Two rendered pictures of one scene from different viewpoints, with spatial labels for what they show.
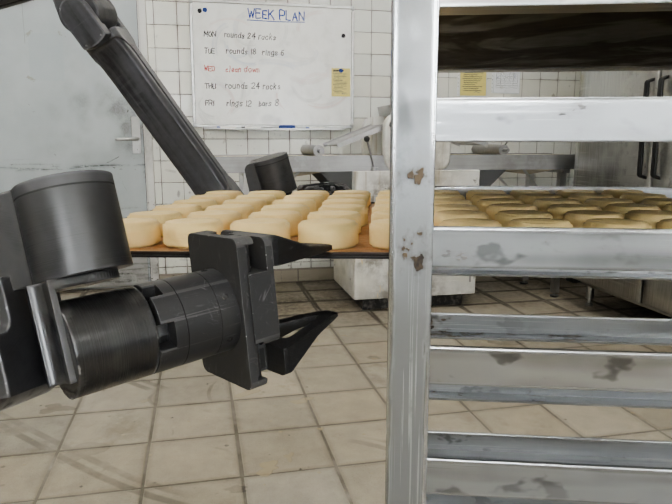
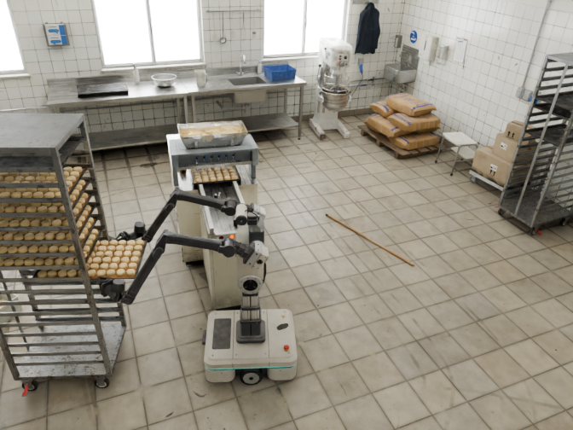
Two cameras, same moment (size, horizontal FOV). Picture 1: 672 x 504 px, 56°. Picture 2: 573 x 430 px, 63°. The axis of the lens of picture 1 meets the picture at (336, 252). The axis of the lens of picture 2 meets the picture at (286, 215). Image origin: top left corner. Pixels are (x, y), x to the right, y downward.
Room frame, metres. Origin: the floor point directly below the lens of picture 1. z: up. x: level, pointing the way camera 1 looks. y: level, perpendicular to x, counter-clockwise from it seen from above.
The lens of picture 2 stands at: (3.17, 0.65, 2.78)
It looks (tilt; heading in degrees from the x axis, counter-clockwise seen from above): 32 degrees down; 169
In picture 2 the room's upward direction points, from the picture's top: 2 degrees clockwise
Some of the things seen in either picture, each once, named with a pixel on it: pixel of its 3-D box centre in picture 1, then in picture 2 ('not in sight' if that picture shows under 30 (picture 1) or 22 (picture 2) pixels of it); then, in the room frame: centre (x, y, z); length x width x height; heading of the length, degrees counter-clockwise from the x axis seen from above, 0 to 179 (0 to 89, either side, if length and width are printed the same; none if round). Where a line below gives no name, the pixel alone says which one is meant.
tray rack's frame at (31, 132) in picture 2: not in sight; (48, 262); (0.63, -0.38, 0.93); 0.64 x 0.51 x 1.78; 84
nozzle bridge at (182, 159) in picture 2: not in sight; (213, 161); (-0.57, 0.71, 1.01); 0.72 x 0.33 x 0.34; 96
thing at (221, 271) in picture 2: not in sight; (225, 246); (-0.07, 0.76, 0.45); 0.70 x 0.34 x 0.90; 6
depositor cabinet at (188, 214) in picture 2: not in sight; (210, 194); (-1.04, 0.66, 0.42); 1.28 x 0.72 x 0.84; 6
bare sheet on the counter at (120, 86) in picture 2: not in sight; (101, 87); (-3.09, -0.62, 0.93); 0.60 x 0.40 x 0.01; 103
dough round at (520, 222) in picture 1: (539, 233); not in sight; (0.50, -0.16, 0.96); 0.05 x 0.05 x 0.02
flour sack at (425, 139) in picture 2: not in sight; (413, 138); (-2.82, 3.68, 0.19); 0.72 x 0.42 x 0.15; 107
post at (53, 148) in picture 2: not in sight; (85, 279); (0.88, -0.10, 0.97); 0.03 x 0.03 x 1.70; 84
